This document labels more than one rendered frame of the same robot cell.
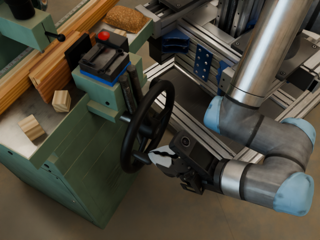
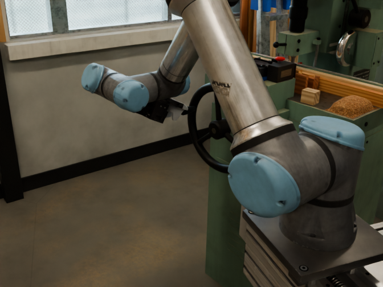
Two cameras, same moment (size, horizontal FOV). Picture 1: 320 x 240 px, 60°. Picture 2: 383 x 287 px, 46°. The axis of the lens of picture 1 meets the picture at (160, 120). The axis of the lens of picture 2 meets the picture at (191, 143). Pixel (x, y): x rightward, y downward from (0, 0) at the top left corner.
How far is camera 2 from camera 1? 145 cm
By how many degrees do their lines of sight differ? 80
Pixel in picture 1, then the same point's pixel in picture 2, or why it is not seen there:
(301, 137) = (124, 78)
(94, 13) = (349, 87)
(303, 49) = (300, 252)
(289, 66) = (263, 221)
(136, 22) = (337, 105)
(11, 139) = not seen: hidden behind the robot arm
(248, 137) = not seen: hidden behind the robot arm
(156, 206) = not seen: outside the picture
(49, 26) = (290, 42)
